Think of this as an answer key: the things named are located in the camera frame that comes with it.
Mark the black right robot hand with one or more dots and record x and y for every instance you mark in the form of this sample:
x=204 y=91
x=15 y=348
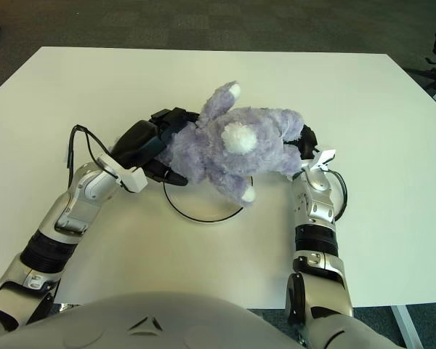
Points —
x=309 y=145

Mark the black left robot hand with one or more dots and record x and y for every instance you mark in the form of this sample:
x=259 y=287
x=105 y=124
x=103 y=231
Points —
x=138 y=145

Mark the purple plush bunny doll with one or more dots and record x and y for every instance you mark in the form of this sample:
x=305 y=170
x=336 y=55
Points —
x=218 y=156

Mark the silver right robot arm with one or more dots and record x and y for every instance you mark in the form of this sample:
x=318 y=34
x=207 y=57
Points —
x=312 y=203

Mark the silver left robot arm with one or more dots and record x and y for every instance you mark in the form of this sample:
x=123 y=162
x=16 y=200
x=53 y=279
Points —
x=80 y=203

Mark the white plate with black rim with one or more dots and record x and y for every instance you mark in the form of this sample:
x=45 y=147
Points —
x=203 y=207

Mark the silver robot torso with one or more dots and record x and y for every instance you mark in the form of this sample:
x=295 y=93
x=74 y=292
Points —
x=167 y=323

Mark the white table leg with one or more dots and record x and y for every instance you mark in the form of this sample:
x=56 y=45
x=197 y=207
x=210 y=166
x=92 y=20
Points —
x=407 y=327

